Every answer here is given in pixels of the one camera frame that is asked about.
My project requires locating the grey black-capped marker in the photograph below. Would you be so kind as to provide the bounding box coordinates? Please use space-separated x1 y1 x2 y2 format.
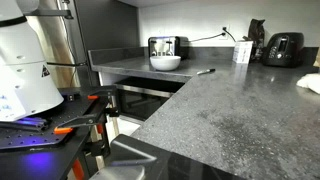
196 68 216 75

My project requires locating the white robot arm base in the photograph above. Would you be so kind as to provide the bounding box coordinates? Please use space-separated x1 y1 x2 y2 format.
0 0 63 122

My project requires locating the white ceramic bowl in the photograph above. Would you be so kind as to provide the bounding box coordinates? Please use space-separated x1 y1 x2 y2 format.
150 56 181 71

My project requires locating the built-in oven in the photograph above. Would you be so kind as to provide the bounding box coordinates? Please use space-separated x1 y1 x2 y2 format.
114 77 183 121

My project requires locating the silver two-slot toaster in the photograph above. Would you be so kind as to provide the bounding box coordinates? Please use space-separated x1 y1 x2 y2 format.
148 36 189 60

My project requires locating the black orange bar clamp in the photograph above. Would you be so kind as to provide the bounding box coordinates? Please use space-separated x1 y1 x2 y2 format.
54 85 119 134

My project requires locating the white cardboard box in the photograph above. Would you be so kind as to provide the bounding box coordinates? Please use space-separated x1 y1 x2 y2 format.
232 41 253 64

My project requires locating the black perforated mounting board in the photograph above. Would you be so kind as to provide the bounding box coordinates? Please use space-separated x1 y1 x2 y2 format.
0 87 117 180

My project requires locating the stainless steel refrigerator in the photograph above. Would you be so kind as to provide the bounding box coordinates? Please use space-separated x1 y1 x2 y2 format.
27 0 90 88

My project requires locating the dark coffee bag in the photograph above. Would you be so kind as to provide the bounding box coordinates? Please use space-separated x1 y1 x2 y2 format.
243 19 265 63

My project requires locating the black rounded toaster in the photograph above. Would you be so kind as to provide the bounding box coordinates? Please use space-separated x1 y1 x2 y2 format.
262 32 304 68

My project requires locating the white cloth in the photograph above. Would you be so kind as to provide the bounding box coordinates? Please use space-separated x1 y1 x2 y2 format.
296 73 320 94

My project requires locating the white wall outlet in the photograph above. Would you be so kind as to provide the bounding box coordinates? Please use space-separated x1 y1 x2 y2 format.
219 25 229 40

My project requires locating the black power cable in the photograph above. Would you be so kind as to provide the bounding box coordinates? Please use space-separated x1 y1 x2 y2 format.
188 27 237 44

